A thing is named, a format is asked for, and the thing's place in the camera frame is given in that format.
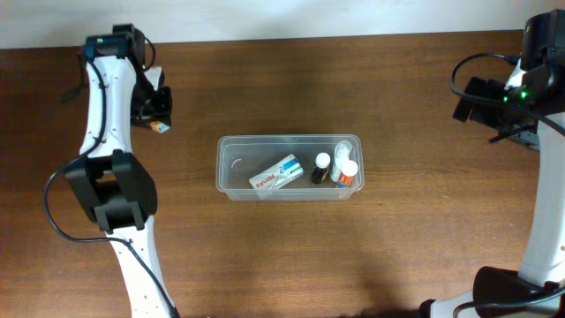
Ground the small gold-lidded jar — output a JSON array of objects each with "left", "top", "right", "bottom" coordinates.
[{"left": 149, "top": 121, "right": 170, "bottom": 133}]

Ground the white Panadol box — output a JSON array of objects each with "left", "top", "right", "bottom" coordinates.
[{"left": 249, "top": 155, "right": 304, "bottom": 191}]

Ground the black bottle white cap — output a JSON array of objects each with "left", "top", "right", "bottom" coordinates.
[{"left": 311, "top": 152, "right": 331, "bottom": 185}]

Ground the white clear-capped bottle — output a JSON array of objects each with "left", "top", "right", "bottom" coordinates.
[{"left": 330, "top": 140, "right": 352, "bottom": 182}]

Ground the orange tube white cap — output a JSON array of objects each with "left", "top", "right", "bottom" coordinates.
[{"left": 336, "top": 160, "right": 358, "bottom": 188}]

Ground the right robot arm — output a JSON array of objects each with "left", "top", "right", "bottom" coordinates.
[{"left": 417, "top": 9, "right": 564, "bottom": 318}]

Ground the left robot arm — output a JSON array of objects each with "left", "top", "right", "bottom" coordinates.
[{"left": 63, "top": 24, "right": 178, "bottom": 317}]

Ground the clear plastic container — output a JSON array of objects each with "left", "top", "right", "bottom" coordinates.
[{"left": 215, "top": 134, "right": 365, "bottom": 201}]

